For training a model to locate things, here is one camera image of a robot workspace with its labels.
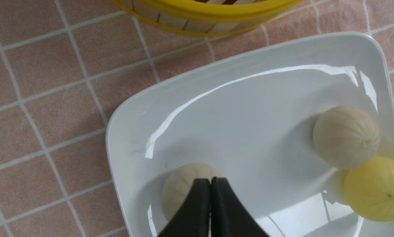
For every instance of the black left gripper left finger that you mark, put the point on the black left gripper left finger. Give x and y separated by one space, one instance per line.
192 218

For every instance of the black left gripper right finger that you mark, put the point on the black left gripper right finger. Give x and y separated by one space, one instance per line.
229 218

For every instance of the cream steamed bun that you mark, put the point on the cream steamed bun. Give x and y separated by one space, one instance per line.
346 137
178 184

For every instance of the yellow steamed bun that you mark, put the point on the yellow steamed bun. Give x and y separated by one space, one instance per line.
369 189

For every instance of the white square plate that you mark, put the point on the white square plate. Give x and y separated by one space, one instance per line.
251 117

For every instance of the pink checkered tablecloth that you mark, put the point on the pink checkered tablecloth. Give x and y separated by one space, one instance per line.
66 65

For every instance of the yellow rimmed bamboo steamer basket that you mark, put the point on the yellow rimmed bamboo steamer basket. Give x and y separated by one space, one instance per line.
206 18

